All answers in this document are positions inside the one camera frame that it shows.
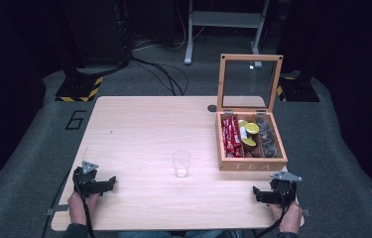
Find person's right hand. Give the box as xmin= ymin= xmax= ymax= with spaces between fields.
xmin=267 ymin=200 xmax=304 ymax=235

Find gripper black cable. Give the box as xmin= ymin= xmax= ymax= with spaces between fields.
xmin=255 ymin=184 xmax=297 ymax=238
xmin=72 ymin=168 xmax=96 ymax=238

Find white metal stand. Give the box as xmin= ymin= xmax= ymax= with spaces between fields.
xmin=184 ymin=0 xmax=271 ymax=69

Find open wooden tea box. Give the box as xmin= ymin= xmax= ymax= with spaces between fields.
xmin=214 ymin=54 xmax=289 ymax=173

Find clear plastic cup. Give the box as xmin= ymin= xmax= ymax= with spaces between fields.
xmin=171 ymin=150 xmax=192 ymax=179

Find brown capsules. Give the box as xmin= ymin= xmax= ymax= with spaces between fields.
xmin=242 ymin=145 xmax=263 ymax=159

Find black stand striped base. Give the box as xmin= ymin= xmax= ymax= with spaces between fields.
xmin=275 ymin=69 xmax=320 ymax=103
xmin=55 ymin=62 xmax=104 ymax=103

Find person's left hand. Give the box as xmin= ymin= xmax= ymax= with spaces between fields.
xmin=66 ymin=190 xmax=101 ymax=226

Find row of dark clear packets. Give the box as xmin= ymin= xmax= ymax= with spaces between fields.
xmin=255 ymin=115 xmax=284 ymax=159

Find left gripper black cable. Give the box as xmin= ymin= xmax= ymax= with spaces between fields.
xmin=72 ymin=168 xmax=96 ymax=238

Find bunch of red stick packets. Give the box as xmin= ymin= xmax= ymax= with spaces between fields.
xmin=221 ymin=115 xmax=244 ymax=159

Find black floor cables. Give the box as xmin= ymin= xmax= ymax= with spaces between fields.
xmin=130 ymin=38 xmax=190 ymax=97

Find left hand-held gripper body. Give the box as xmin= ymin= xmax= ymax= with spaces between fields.
xmin=72 ymin=160 xmax=109 ymax=198

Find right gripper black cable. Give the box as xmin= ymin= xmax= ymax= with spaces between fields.
xmin=255 ymin=184 xmax=297 ymax=238

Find yellow tea packets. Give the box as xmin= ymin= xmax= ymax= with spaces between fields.
xmin=244 ymin=122 xmax=261 ymax=135

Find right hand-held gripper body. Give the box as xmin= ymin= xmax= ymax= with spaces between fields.
xmin=265 ymin=171 xmax=304 ymax=206

